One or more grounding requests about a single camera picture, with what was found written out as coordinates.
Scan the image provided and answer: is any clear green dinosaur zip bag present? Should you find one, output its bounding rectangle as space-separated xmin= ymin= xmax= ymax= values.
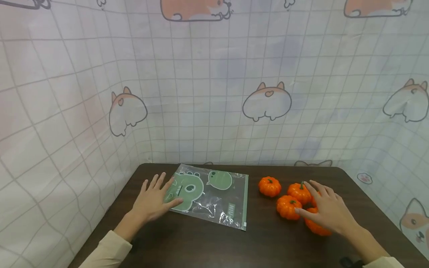
xmin=165 ymin=164 xmax=249 ymax=232

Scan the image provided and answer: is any person's right hand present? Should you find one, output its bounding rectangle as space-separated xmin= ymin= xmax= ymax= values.
xmin=295 ymin=180 xmax=358 ymax=236

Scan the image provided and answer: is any black wrist band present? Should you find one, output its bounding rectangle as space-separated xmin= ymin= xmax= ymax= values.
xmin=340 ymin=257 xmax=365 ymax=268

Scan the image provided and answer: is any person's left hand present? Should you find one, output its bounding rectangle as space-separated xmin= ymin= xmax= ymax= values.
xmin=129 ymin=172 xmax=184 ymax=225

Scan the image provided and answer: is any person's left forearm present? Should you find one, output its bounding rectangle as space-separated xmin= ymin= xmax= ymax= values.
xmin=78 ymin=212 xmax=148 ymax=268

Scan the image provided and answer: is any person's right forearm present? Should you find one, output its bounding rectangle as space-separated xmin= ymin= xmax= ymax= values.
xmin=342 ymin=223 xmax=406 ymax=268

